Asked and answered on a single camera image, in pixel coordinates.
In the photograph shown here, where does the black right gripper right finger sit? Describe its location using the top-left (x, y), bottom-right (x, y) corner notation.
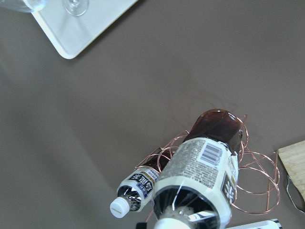
top-left (227, 219), bottom-right (282, 229)

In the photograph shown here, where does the bamboo cutting board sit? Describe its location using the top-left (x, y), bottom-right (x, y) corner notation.
top-left (278, 141), bottom-right (305, 196)

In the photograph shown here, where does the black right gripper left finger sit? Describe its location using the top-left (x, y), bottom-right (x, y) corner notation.
top-left (136, 222), bottom-right (147, 229)

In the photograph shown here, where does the copper wire bottle basket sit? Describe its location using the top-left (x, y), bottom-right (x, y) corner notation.
top-left (135, 114), bottom-right (281, 222)

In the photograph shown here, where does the tea bottle white cap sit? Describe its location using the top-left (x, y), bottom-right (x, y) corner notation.
top-left (110, 150), bottom-right (172, 219)
top-left (152, 108), bottom-right (244, 229)

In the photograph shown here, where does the cream rabbit tray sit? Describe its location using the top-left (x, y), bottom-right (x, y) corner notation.
top-left (32, 0), bottom-right (137, 59)

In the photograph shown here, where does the clear wine glass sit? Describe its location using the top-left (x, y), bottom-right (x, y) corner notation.
top-left (0, 0), bottom-right (89, 16)

